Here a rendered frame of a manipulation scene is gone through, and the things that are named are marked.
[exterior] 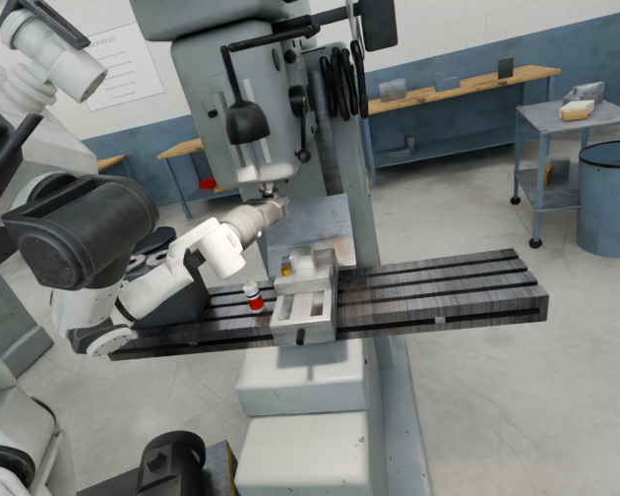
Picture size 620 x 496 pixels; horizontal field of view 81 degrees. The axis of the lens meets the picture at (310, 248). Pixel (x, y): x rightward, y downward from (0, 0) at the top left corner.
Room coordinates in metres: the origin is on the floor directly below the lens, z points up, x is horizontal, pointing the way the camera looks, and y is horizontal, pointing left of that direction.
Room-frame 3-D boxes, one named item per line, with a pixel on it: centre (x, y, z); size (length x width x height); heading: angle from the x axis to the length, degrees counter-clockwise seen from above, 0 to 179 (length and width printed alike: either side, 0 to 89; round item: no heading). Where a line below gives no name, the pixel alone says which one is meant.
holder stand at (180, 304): (0.98, 0.47, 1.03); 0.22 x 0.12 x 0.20; 80
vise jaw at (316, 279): (0.84, 0.04, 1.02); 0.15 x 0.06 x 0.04; 78
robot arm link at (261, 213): (0.82, 0.11, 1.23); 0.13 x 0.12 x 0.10; 57
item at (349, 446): (0.88, 0.07, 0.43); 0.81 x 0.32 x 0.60; 167
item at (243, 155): (0.79, 0.09, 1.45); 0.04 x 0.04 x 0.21; 77
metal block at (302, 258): (0.89, 0.03, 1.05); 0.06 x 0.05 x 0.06; 78
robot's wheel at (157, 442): (0.81, 0.60, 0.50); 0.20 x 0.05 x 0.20; 100
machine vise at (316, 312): (0.86, 0.03, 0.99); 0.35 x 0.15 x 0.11; 168
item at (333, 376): (0.90, 0.06, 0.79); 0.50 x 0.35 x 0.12; 167
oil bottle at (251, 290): (0.89, 0.19, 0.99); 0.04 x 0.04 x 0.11
